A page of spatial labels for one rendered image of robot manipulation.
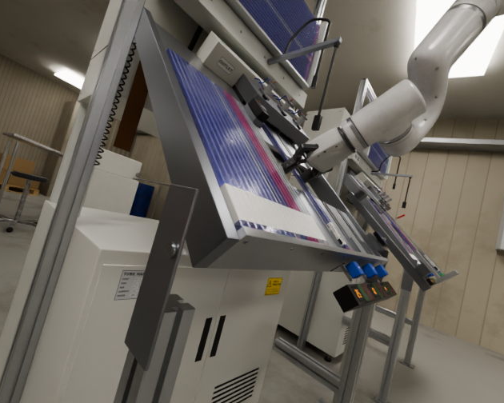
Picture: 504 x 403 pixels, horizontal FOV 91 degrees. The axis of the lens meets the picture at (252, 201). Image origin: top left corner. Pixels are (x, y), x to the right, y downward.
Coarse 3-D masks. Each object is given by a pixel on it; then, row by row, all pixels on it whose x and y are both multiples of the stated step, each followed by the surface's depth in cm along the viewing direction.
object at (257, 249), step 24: (240, 240) 27; (264, 240) 29; (288, 240) 33; (216, 264) 29; (240, 264) 32; (264, 264) 36; (288, 264) 40; (312, 264) 45; (336, 264) 52; (360, 264) 62
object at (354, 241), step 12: (300, 192) 62; (312, 204) 62; (324, 204) 71; (312, 216) 56; (336, 216) 73; (324, 228) 56; (336, 228) 64; (348, 228) 75; (336, 240) 55; (348, 240) 64; (360, 240) 75; (372, 252) 77
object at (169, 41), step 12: (156, 24) 66; (168, 36) 67; (180, 48) 68; (192, 60) 69; (204, 72) 70; (264, 132) 76; (276, 132) 91; (288, 144) 93; (276, 156) 86; (288, 156) 80
